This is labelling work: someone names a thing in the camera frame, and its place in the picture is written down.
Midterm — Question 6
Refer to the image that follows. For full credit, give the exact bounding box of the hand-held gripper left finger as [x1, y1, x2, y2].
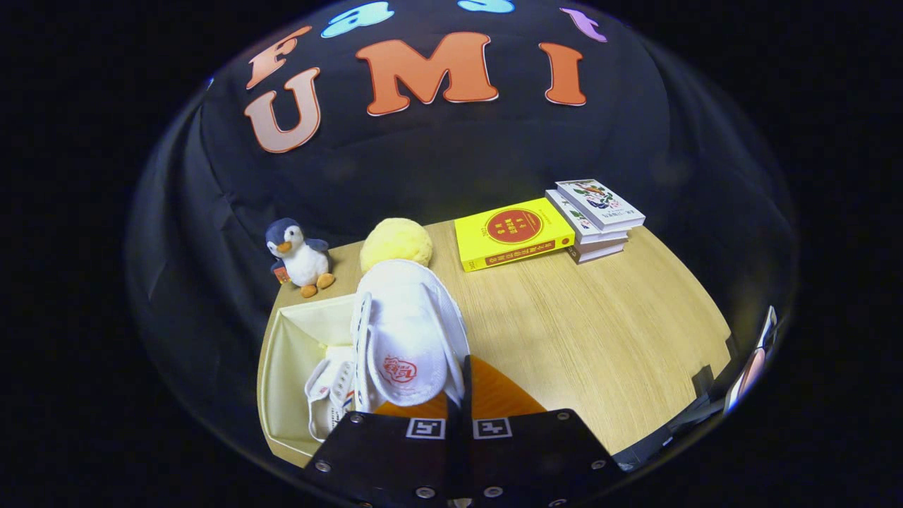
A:
[303, 395, 459, 508]

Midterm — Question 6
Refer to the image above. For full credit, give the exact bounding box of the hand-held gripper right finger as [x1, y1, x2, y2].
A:
[462, 355, 626, 508]

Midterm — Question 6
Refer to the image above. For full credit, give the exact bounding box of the white canvas shoe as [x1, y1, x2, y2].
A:
[351, 259, 471, 412]
[305, 346, 360, 443]

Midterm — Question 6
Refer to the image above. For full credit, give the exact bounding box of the beige fabric storage box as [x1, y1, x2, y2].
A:
[257, 293, 368, 466]

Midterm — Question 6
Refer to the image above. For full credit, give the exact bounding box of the penguin plush toy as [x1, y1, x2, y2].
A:
[265, 217, 337, 298]

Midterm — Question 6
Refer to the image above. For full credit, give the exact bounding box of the yellow round soft bun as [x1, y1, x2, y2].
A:
[360, 217, 434, 274]

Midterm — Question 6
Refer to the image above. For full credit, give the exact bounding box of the yellow book red circle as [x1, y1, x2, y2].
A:
[454, 197, 576, 272]

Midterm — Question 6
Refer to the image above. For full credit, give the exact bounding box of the white book bird print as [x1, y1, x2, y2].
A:
[555, 179, 646, 234]

